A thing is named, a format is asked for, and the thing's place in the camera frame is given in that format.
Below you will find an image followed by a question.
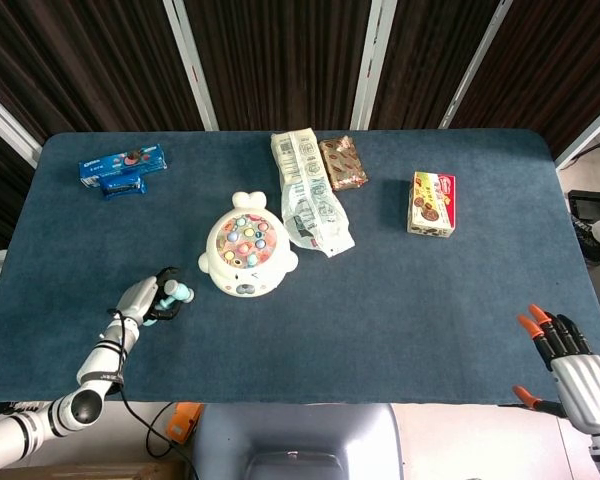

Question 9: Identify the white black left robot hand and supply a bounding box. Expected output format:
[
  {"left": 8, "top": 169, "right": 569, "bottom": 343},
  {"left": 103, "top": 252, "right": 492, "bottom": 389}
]
[{"left": 113, "top": 267, "right": 184, "bottom": 329}]

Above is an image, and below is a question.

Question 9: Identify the white orange-tipped right robot hand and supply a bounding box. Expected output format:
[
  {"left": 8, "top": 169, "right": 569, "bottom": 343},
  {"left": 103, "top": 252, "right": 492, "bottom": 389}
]
[{"left": 512, "top": 303, "right": 600, "bottom": 435}]

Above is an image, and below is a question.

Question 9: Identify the mint green toy hammer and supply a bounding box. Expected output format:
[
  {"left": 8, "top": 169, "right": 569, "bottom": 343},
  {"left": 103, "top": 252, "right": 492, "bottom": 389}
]
[{"left": 142, "top": 279, "right": 196, "bottom": 327}]

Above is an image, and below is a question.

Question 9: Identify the white whack-a-mole toy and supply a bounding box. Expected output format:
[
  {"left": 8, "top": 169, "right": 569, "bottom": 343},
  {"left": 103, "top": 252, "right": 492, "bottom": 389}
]
[{"left": 197, "top": 191, "right": 300, "bottom": 299}]

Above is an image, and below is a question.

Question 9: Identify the small blue Oreo pack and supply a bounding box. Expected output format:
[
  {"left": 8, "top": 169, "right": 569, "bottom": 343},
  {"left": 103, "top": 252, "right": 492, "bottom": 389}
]
[{"left": 98, "top": 174, "right": 148, "bottom": 202}]

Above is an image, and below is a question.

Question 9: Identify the orange device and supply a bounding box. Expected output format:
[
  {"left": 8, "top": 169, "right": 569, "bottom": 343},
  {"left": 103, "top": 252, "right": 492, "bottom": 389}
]
[{"left": 169, "top": 402, "right": 205, "bottom": 446}]

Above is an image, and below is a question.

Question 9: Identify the long blue Oreo box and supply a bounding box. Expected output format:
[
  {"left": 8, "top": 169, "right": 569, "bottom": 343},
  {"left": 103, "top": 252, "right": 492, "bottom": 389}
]
[{"left": 77, "top": 143, "right": 170, "bottom": 189}]

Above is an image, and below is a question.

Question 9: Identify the black shoe with white trouser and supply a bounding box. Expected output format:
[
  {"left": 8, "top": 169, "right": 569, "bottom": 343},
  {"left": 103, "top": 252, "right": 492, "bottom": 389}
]
[{"left": 569, "top": 212, "right": 600, "bottom": 264}]

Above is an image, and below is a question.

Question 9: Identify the black box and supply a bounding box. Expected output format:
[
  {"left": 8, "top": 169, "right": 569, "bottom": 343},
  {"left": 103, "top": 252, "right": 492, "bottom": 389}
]
[{"left": 567, "top": 189, "right": 600, "bottom": 220}]

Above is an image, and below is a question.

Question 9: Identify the white printed plastic cracker bag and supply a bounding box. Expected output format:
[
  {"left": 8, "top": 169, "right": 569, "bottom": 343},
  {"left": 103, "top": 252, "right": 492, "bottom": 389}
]
[{"left": 270, "top": 127, "right": 356, "bottom": 259}]

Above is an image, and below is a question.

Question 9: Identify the grey-blue robot torso base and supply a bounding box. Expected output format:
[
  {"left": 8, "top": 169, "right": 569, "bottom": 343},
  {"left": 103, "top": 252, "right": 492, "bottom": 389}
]
[{"left": 189, "top": 402, "right": 405, "bottom": 480}]

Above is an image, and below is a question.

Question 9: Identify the blue felt table cloth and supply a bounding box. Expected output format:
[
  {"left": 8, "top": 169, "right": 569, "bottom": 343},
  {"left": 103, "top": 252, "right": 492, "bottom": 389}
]
[{"left": 0, "top": 128, "right": 600, "bottom": 406}]

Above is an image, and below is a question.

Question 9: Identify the yellow red cookie box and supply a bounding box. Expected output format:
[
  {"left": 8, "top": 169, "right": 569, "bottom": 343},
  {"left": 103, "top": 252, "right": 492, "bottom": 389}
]
[{"left": 406, "top": 170, "right": 457, "bottom": 239}]

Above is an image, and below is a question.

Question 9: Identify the brown gold snack package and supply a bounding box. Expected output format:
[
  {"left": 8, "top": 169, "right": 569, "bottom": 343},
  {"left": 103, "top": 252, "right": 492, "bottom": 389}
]
[{"left": 318, "top": 135, "right": 369, "bottom": 192}]

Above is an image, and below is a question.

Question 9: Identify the black cable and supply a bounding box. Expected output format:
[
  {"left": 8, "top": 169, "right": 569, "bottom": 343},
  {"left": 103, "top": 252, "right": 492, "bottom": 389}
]
[{"left": 107, "top": 309, "right": 196, "bottom": 466}]

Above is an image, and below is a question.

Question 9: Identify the white partition post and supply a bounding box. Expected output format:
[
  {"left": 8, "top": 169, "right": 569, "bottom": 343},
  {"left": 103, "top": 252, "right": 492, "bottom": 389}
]
[
  {"left": 349, "top": 0, "right": 399, "bottom": 130},
  {"left": 438, "top": 0, "right": 514, "bottom": 130},
  {"left": 554, "top": 97, "right": 600, "bottom": 171},
  {"left": 0, "top": 82, "right": 44, "bottom": 169},
  {"left": 162, "top": 0, "right": 219, "bottom": 132}
]

